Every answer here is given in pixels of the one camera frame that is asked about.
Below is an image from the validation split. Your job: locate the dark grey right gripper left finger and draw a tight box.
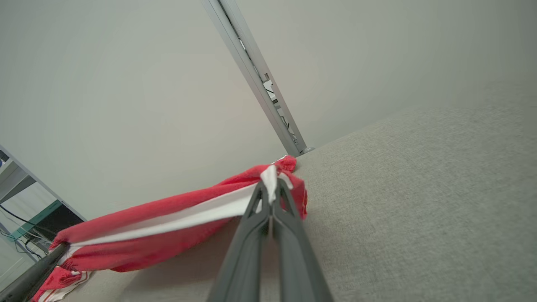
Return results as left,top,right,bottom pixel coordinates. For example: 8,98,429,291
208,181,272,302

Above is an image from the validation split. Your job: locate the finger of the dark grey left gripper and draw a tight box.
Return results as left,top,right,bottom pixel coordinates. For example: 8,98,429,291
0,243,70,302

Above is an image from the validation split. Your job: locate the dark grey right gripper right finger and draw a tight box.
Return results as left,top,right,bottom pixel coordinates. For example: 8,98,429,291
272,178,335,302

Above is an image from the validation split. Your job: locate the red shorts white trim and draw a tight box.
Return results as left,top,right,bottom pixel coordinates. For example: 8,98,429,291
30,155,309,302

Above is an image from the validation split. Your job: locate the grey partition post double foot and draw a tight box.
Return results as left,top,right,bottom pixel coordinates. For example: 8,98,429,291
201,0,315,158

